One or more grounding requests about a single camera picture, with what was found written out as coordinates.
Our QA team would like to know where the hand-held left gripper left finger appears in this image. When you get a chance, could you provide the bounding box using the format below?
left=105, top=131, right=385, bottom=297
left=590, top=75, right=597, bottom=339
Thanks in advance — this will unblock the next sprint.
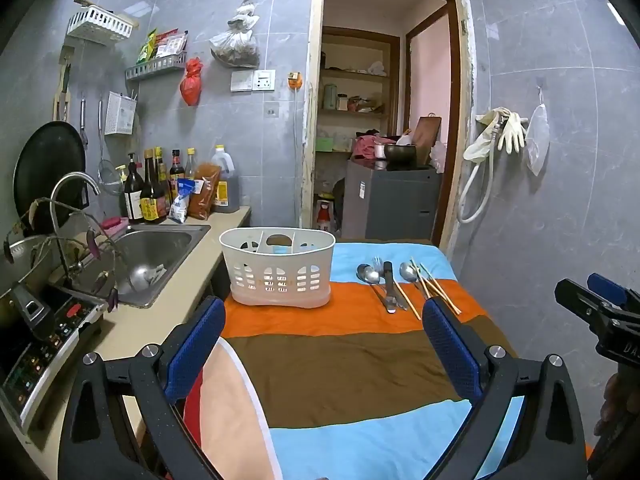
left=57, top=296, right=226, bottom=480

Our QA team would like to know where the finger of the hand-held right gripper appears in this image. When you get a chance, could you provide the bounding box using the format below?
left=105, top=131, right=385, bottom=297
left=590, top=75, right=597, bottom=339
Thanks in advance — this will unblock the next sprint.
left=586, top=272, right=640, bottom=311
left=554, top=279, right=618, bottom=328

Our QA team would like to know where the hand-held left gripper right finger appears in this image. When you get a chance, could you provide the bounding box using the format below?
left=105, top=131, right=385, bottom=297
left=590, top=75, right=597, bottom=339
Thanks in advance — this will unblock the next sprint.
left=422, top=296, right=588, bottom=480

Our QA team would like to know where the wooden chopstick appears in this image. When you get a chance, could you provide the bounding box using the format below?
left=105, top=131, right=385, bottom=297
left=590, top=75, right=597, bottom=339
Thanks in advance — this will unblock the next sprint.
left=419, top=263, right=462, bottom=316
left=394, top=282, right=422, bottom=321
left=417, top=275, right=453, bottom=313
left=410, top=258, right=441, bottom=301

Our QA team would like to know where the patterned steel knife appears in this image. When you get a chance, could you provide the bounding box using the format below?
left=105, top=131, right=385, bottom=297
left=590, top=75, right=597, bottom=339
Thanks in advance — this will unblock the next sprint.
left=382, top=261, right=408, bottom=311

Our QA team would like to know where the white plastic utensil basket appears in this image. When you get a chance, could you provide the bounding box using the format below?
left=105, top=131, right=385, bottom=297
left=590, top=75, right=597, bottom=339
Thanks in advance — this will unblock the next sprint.
left=219, top=227, right=335, bottom=307

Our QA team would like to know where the silver spoon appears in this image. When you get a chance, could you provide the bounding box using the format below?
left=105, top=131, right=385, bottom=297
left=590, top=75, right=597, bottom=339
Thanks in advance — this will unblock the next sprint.
left=356, top=263, right=397, bottom=314
left=366, top=266, right=408, bottom=311

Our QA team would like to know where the silver fork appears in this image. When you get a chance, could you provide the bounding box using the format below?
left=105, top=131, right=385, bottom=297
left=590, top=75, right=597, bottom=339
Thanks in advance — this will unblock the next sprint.
left=372, top=257, right=401, bottom=306

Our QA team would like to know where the person's right hand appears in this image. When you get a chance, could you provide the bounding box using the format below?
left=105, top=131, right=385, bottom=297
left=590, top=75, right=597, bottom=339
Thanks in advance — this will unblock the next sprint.
left=601, top=374, right=623, bottom=423

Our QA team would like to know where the striped blanket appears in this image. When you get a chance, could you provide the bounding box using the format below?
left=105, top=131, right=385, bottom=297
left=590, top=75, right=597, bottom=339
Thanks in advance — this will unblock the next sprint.
left=182, top=240, right=531, bottom=480

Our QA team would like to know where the stainless steel sink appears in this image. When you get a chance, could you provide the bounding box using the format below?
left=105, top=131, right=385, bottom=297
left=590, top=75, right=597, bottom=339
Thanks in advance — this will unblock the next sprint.
left=65, top=223, right=212, bottom=309

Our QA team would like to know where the blue white packet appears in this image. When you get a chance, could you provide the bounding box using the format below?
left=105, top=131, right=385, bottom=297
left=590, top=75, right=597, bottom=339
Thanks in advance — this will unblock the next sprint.
left=167, top=178, right=196, bottom=224

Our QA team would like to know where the wilted purple plant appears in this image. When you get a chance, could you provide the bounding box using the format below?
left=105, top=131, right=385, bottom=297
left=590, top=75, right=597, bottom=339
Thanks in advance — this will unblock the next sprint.
left=2, top=197, right=121, bottom=313

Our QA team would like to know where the red spice bag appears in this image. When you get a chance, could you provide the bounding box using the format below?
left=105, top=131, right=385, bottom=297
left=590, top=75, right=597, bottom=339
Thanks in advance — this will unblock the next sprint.
left=188, top=162, right=222, bottom=221

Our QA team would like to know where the cooking oil jug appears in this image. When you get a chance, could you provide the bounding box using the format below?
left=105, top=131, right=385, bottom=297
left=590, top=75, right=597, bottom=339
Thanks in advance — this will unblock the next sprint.
left=210, top=145, right=241, bottom=214

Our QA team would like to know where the induction cooker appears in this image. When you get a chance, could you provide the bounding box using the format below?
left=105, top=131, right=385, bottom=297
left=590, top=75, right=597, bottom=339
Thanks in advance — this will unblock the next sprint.
left=0, top=285, right=108, bottom=433

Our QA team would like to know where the dark pump bottle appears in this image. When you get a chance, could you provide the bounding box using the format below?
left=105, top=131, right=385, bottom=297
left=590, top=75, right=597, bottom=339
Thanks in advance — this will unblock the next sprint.
left=124, top=152, right=147, bottom=224

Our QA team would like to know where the grey cabinet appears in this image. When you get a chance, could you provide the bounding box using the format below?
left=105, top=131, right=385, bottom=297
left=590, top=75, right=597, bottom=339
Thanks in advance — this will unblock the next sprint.
left=345, top=159, right=444, bottom=241

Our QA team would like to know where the clear hanging plastic bag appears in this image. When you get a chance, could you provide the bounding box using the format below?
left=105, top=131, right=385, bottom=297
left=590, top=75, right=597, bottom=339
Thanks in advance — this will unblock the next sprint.
left=525, top=87, right=551, bottom=177

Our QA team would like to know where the dark sauce bottle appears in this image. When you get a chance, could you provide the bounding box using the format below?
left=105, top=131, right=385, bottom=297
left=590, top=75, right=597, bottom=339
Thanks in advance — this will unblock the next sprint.
left=169, top=149, right=185, bottom=203

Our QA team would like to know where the cream rubber glove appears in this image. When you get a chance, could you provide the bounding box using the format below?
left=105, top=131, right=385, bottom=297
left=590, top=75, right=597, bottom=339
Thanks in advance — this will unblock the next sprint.
left=462, top=107, right=501, bottom=163
left=497, top=109, right=529, bottom=155

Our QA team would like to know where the red white bottle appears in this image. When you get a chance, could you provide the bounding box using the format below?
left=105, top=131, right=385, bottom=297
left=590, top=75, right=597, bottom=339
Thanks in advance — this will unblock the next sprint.
left=315, top=200, right=335, bottom=233

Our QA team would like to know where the yellow pump bottle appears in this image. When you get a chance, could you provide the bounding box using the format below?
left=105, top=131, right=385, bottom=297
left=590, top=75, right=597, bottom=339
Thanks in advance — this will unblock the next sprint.
left=115, top=164, right=129, bottom=218

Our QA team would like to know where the mesh strainer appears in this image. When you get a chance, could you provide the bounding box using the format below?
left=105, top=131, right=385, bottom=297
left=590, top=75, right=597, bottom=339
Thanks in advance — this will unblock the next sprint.
left=96, top=95, right=124, bottom=196

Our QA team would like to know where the yellow cap sauce bottle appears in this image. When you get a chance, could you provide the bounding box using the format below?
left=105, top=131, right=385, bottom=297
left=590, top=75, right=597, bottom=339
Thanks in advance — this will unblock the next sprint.
left=154, top=146, right=173, bottom=206

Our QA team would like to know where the steel pot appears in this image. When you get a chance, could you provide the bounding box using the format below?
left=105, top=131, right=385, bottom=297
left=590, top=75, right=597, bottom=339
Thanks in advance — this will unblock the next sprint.
left=0, top=234, right=56, bottom=328

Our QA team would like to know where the dark metal bowl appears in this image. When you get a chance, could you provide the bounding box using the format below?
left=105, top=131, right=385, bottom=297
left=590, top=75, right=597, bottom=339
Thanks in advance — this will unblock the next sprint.
left=382, top=143, right=418, bottom=169

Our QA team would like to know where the chrome faucet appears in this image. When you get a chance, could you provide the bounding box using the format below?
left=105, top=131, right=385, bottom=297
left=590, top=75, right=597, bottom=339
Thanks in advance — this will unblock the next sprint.
left=50, top=171, right=102, bottom=281

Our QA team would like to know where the wooden cutting board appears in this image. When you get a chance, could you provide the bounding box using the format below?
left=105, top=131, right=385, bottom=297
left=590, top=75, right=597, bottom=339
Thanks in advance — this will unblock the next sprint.
left=414, top=116, right=443, bottom=167

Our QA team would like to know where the pink cloth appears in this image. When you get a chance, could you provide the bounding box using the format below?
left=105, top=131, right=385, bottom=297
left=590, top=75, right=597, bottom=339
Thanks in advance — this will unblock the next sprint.
left=351, top=132, right=385, bottom=162

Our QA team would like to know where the black wok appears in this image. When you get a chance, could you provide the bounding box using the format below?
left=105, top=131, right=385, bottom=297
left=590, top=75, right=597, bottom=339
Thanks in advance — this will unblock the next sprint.
left=12, top=121, right=87, bottom=236

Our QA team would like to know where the steel ladle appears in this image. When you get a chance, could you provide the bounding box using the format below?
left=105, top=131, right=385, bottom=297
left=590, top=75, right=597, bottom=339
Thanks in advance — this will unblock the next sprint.
left=78, top=92, right=89, bottom=150

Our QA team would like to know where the red plastic bag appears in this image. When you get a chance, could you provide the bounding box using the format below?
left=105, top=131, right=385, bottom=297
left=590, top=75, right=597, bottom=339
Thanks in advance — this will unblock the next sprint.
left=180, top=57, right=203, bottom=107

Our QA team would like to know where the wooden shelf unit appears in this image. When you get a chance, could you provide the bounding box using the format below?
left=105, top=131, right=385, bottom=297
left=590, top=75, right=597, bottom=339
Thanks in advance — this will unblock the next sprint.
left=317, top=27, right=401, bottom=156

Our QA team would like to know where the wooden spatula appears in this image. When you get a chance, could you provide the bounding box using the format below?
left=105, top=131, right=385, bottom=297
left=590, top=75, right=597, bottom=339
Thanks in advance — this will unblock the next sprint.
left=52, top=45, right=76, bottom=122

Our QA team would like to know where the clear bag of dried goods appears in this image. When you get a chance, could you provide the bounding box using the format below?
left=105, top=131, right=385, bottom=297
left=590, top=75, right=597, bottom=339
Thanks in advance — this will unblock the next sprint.
left=210, top=0, right=261, bottom=68

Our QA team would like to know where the green snack packet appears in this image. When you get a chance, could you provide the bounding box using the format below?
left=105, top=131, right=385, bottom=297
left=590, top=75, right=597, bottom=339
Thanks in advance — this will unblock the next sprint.
left=137, top=29, right=158, bottom=63

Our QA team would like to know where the red snack packet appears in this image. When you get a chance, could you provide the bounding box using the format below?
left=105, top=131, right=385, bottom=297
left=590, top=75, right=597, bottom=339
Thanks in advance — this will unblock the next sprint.
left=155, top=30, right=188, bottom=58

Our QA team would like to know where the white hose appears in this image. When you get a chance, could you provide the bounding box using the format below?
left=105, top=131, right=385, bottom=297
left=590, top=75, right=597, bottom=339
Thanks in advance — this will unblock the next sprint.
left=456, top=122, right=502, bottom=224

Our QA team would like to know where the white cable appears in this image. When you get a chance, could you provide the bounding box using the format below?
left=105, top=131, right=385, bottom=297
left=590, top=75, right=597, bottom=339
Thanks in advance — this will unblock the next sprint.
left=294, top=87, right=307, bottom=231

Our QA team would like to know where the door frame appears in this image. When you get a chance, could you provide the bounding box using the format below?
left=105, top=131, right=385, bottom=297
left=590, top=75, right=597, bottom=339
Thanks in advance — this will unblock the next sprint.
left=299, top=0, right=476, bottom=253

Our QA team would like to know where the white wall utensil holder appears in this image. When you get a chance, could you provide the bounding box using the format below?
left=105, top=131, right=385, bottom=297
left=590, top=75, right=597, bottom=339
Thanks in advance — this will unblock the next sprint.
left=104, top=91, right=139, bottom=136

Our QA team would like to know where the grey wall shelf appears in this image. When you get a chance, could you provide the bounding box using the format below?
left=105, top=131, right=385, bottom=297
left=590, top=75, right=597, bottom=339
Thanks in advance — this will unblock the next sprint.
left=125, top=51, right=188, bottom=81

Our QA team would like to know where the white wall basket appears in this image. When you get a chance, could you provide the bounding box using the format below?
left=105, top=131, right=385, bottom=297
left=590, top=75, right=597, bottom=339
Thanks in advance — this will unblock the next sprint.
left=66, top=5, right=135, bottom=43

